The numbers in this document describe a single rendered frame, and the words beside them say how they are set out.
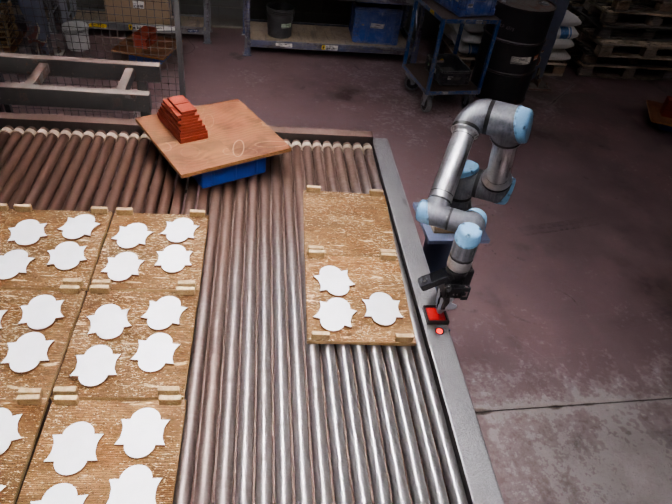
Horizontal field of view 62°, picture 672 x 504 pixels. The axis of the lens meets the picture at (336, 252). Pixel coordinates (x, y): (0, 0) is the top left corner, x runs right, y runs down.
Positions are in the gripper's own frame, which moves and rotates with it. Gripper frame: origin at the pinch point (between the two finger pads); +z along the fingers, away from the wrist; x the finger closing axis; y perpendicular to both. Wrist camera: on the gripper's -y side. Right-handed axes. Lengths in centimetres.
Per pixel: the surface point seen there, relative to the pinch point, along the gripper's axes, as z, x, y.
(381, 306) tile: 0.0, 1.6, -19.1
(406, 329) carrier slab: 1.0, -7.7, -12.0
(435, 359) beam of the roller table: 3.1, -18.4, -4.3
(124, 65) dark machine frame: -7, 165, -130
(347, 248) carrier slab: 1.2, 32.5, -27.0
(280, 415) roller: 2, -38, -54
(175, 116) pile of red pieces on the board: -19, 90, -95
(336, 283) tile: 0.0, 12.4, -33.3
